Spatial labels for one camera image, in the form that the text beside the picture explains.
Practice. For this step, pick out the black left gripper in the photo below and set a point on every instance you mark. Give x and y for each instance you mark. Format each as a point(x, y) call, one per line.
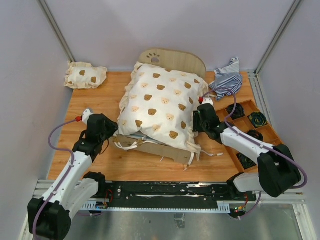
point(112, 126)

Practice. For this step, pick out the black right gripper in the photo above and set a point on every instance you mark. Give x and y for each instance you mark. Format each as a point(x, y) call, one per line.
point(195, 118)

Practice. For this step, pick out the large bear print cushion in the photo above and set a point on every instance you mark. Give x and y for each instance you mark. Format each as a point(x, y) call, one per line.
point(159, 103)

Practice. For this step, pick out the wooden striped pet bed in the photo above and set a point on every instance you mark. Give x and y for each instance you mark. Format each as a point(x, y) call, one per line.
point(173, 60)

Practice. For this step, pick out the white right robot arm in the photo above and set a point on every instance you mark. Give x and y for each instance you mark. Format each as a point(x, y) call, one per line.
point(277, 171)

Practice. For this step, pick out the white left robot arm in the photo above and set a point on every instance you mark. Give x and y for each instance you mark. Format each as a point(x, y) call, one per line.
point(51, 215)

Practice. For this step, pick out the wooden compartment tray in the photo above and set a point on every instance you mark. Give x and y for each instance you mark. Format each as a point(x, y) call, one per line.
point(248, 119)

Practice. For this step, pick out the blue striped cloth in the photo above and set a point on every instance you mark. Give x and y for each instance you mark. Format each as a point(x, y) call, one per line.
point(228, 80)

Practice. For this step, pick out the blue yellow rolled fabric item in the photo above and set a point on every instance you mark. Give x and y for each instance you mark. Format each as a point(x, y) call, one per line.
point(257, 119)

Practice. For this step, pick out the black orange rolled fabric item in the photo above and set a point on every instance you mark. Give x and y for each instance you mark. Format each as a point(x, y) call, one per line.
point(255, 134)

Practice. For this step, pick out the small bear print pillow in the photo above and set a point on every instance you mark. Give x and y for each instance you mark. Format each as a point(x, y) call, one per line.
point(82, 75)

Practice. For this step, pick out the dark rolled fabric item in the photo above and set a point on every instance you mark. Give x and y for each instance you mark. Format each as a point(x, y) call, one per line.
point(245, 161)

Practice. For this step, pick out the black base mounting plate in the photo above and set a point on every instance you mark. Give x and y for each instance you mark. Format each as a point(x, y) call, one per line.
point(159, 194)

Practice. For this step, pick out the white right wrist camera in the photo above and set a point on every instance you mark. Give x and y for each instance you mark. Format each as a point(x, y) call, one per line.
point(207, 100)

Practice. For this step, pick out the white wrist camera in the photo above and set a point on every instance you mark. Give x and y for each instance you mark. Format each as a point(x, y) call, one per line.
point(207, 100)
point(86, 114)

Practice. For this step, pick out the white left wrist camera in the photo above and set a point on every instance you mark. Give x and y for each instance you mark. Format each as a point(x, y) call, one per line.
point(86, 114)

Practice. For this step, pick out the grey slotted cable duct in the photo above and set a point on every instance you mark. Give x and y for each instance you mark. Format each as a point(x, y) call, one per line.
point(221, 208)

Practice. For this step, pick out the left aluminium frame post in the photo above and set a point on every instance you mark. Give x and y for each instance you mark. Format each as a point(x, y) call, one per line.
point(56, 30)

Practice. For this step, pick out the aluminium frame post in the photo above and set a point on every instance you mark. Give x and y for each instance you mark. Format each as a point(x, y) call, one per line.
point(292, 11)
point(56, 30)

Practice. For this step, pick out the right aluminium frame post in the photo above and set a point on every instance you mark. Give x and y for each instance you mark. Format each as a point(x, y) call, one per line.
point(292, 11)

